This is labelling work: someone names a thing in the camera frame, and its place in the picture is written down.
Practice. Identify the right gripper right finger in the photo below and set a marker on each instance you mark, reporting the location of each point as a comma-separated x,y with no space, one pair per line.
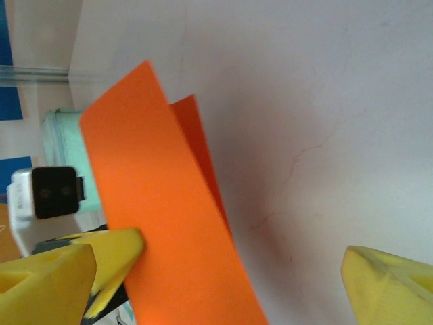
382,291

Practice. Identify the aluminium frame post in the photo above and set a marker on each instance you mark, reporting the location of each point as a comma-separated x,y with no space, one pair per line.
34,74

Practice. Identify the mint green zip pouch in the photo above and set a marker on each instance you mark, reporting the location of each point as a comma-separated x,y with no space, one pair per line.
67,145

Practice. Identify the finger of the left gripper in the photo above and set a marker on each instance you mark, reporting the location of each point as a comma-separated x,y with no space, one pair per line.
115,254

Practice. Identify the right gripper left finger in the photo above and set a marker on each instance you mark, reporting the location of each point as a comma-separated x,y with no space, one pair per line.
44,291

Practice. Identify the orange cloth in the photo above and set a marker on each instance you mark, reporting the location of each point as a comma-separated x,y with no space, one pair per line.
162,203

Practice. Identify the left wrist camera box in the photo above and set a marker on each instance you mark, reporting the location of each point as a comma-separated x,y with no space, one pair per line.
54,193

